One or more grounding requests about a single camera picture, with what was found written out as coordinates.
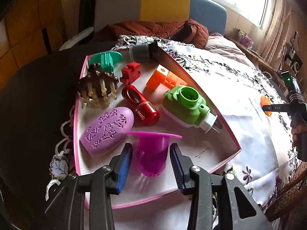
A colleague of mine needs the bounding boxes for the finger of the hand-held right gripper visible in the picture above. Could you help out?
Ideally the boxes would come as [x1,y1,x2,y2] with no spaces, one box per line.
[262,103,292,113]

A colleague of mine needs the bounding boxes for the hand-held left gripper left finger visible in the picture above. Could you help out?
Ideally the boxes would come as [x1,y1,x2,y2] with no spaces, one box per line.
[45,143,133,230]

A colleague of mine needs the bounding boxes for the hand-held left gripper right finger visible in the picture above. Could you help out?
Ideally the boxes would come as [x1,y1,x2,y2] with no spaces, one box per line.
[170,143,272,230]

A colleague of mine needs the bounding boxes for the small orange plastic piece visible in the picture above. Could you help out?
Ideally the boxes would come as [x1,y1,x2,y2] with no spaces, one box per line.
[260,95,274,117]

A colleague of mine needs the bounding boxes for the magenta flanged cup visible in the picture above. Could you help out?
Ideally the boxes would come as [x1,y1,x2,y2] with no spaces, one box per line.
[126,131,183,178]

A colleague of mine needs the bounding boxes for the pink cardboard box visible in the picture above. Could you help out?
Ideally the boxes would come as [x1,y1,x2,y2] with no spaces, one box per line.
[73,49,242,209]

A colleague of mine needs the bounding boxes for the purple patterned egg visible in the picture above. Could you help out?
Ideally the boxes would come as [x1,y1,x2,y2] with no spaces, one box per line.
[80,107,135,157]

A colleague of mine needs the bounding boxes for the green plug-in device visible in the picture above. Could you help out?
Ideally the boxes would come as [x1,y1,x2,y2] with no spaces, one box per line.
[162,85,222,134]

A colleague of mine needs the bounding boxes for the brown scalp massager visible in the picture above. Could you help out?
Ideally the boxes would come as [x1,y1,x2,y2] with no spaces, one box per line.
[77,63,120,109]

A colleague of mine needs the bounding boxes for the orange linked cubes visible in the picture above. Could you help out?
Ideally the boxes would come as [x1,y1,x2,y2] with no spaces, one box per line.
[146,65,189,93]

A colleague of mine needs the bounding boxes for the red plastic block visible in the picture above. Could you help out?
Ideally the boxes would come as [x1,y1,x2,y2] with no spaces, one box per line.
[119,62,141,85]

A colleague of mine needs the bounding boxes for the green plastic spool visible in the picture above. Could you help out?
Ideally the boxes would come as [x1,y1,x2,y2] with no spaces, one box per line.
[87,51,123,73]

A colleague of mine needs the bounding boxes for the grey black cylinder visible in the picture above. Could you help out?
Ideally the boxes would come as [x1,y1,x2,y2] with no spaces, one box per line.
[129,39,159,63]

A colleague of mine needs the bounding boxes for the person's right hand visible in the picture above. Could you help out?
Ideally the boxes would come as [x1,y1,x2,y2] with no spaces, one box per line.
[291,122,307,147]

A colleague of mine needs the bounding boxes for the black and white box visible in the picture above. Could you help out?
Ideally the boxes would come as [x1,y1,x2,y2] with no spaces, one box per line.
[283,30,305,76]

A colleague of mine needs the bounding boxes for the wooden side table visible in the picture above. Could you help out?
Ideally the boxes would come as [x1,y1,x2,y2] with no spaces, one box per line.
[234,38,288,77]

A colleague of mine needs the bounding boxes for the floral embroidered white tablecloth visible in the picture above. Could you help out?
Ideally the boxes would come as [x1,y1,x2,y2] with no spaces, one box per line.
[45,35,303,221]

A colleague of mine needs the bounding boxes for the beige curtain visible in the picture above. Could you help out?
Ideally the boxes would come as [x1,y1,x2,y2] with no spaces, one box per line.
[260,0,307,65]

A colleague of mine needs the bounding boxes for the pale pink duvet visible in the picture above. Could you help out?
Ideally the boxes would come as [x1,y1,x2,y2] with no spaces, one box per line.
[205,32,255,67]

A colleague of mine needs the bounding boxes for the wicker chair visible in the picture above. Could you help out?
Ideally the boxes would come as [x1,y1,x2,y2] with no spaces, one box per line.
[264,160,307,223]

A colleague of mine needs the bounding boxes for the brown quilted jacket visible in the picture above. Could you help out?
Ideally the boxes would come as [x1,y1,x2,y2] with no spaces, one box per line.
[92,19,209,51]

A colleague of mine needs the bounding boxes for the grey yellow blue headboard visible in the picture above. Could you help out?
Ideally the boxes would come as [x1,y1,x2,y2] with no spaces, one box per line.
[92,0,227,37]

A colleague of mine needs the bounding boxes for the wooden wardrobe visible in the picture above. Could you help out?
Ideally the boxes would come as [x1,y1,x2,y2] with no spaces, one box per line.
[0,0,84,77]

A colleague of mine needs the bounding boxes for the black vertical handle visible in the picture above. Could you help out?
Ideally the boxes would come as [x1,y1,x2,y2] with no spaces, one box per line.
[41,28,52,54]

